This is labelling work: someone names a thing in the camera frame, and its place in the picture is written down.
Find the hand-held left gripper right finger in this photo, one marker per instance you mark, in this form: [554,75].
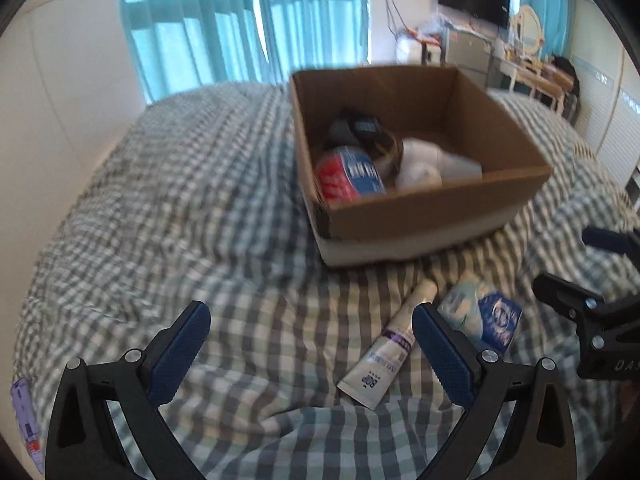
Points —
[442,355]

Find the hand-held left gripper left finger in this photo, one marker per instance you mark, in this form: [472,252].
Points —
[182,355]

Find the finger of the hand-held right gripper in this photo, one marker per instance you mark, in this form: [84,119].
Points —
[567,295]
[610,240]

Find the blue white tissue packet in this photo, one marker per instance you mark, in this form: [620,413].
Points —
[480,310]

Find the white purple tube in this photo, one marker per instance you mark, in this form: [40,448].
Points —
[380,360]

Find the cardboard box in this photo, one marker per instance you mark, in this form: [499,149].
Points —
[450,220]

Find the white bear toy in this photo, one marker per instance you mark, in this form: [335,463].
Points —
[425,167]

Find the clear bottle red blue label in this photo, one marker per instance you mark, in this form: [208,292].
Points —
[350,175]

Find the black bottle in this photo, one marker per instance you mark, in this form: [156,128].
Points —
[357,127]

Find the grey checked blanket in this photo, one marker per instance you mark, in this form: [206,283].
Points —
[200,220]

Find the white slatted wardrobe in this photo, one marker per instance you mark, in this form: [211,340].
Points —
[607,90]

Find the purple card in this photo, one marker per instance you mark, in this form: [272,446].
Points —
[27,422]

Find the black bag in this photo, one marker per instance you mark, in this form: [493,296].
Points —
[566,67]

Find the white dressing table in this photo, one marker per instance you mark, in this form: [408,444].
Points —
[530,75]

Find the white oval mirror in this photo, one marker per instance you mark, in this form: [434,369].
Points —
[527,30]

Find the grey small fridge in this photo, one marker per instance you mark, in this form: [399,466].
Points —
[467,55]

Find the narrow teal curtain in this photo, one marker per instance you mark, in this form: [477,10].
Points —
[545,0]

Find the clear plastic bag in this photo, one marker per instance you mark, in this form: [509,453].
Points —
[432,27]

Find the white suitcase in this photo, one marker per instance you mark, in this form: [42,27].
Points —
[407,51]

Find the wide teal curtain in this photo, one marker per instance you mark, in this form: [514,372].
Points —
[185,25]

